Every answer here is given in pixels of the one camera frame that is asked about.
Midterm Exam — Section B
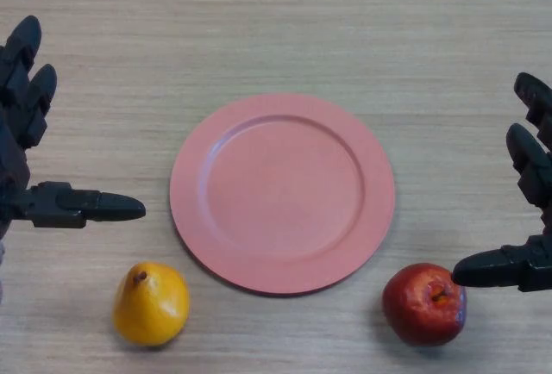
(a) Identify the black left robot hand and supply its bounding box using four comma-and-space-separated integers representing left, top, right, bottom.
0, 15, 147, 244

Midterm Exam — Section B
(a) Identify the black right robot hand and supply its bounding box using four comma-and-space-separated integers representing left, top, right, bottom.
451, 72, 552, 293

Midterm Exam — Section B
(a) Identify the yellow pear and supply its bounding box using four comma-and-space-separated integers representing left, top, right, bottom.
111, 261, 191, 347

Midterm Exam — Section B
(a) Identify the pink round plate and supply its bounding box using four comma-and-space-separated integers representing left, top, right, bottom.
169, 92, 397, 297

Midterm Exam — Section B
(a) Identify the red apple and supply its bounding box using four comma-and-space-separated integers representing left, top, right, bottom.
381, 262, 468, 347

